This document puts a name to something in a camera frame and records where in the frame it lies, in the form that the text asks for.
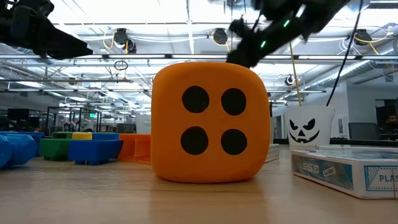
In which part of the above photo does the small yellow block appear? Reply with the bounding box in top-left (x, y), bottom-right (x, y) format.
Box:
top-left (72, 132), bottom-right (93, 141)

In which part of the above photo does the silver ceiling duct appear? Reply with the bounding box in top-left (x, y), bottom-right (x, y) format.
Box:
top-left (306, 60), bottom-right (398, 91)

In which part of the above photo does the person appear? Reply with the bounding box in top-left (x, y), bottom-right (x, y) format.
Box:
top-left (384, 114), bottom-right (398, 135)

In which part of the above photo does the dark blue hollow brick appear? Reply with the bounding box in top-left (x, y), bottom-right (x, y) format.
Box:
top-left (67, 139), bottom-right (124, 166)
top-left (92, 133), bottom-right (121, 141)

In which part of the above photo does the white jack-o'-lantern bucket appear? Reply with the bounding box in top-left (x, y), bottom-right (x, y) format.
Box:
top-left (283, 105), bottom-right (336, 151)

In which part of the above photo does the orange foam die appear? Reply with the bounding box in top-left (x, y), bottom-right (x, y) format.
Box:
top-left (150, 61), bottom-right (271, 184)

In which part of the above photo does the grey ceiling conduit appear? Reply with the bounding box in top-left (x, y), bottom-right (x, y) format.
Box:
top-left (0, 77), bottom-right (134, 83)

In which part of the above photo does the black hanging cable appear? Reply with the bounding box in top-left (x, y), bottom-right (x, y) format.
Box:
top-left (325, 0), bottom-right (364, 107)

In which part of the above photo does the black monitor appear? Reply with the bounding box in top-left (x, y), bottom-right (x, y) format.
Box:
top-left (7, 108), bottom-right (30, 122)

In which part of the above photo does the large blue two-stud block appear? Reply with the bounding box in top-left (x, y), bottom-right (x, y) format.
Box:
top-left (0, 131), bottom-right (46, 170)

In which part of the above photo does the grey cabinet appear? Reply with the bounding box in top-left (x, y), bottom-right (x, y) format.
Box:
top-left (348, 122), bottom-right (379, 141)

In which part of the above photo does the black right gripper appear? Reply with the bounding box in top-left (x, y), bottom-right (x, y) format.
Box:
top-left (226, 0), bottom-right (312, 68)

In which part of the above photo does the green two-stud block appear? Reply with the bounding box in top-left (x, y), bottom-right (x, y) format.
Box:
top-left (39, 132), bottom-right (74, 162)

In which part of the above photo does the translucent white plastic bin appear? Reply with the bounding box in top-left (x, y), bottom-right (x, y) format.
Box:
top-left (135, 113), bottom-right (152, 135)

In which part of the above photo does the yellow hanging cable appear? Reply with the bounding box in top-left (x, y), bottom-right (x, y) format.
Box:
top-left (289, 42), bottom-right (303, 106)

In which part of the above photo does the black metal rack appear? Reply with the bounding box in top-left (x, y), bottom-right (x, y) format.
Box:
top-left (46, 106), bottom-right (103, 135)

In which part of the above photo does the orange single-stud block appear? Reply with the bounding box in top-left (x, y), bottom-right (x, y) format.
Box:
top-left (118, 133), bottom-right (152, 165)

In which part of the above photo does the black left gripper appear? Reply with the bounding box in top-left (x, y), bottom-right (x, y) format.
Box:
top-left (0, 0), bottom-right (93, 60)

